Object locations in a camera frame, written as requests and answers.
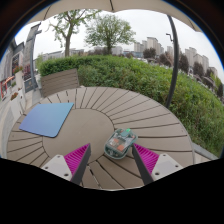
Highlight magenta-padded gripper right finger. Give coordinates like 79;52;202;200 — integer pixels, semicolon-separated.
131;142;183;186

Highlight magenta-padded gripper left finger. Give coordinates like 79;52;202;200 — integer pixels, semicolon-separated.
40;142;92;186

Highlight transparent computer mouse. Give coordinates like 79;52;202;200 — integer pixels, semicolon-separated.
103;127;139;160

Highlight blue mouse pad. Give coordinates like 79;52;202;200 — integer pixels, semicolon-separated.
18;102;75;139

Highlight white planter box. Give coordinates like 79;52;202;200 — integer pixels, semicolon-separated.
8;92;25;118

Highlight brown slatted outdoor chair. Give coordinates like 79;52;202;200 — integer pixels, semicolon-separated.
39;68;81;98

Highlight green hedge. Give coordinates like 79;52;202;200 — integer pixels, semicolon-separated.
38;54;224;158

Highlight dark curved parasol pole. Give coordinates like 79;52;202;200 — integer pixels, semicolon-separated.
164;14;180;109

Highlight grey storefront building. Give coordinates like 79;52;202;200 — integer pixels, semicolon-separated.
0;39;26;101

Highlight tall grey sign pillar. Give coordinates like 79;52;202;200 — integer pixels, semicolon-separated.
22;22;43;93

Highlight distant apartment buildings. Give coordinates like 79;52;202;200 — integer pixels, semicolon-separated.
133;36;219;79

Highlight thin leaning tree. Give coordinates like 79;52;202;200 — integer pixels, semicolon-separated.
49;9;101;58

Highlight round leafy tree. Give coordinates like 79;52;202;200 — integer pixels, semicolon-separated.
84;13;137;55

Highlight beige parasol canopy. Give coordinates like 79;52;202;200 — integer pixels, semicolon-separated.
26;0;203;33

